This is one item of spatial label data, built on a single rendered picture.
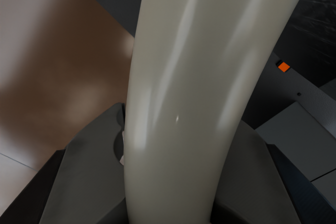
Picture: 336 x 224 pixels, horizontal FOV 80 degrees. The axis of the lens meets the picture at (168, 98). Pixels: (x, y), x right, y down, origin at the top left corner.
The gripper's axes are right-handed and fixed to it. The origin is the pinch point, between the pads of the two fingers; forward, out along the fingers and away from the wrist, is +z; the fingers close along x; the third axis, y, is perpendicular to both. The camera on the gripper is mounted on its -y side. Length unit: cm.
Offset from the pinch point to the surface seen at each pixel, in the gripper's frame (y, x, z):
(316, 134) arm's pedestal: 53, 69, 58
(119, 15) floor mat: 5, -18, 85
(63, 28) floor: 11, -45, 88
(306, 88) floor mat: 41, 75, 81
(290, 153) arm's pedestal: 63, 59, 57
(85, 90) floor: 44, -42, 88
